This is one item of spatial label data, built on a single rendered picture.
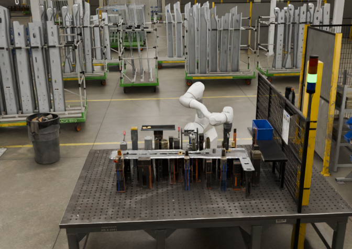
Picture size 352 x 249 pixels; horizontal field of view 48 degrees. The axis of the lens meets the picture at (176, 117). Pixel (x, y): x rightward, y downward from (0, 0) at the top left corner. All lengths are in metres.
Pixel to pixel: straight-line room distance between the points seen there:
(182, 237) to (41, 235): 1.56
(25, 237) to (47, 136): 1.95
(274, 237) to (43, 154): 3.65
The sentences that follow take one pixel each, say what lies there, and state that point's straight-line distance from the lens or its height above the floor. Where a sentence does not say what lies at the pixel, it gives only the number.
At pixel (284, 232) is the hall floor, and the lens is 4.65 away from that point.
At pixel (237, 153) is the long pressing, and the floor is 1.00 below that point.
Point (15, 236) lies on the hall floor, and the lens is 4.84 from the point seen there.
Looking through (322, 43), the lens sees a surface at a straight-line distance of 6.00.
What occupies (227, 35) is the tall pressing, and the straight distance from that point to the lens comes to 11.02.
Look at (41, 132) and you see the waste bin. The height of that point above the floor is 0.55.
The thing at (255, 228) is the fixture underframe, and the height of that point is 0.55.
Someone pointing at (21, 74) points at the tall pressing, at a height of 1.08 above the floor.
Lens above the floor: 2.59
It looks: 18 degrees down
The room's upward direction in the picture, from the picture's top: 1 degrees counter-clockwise
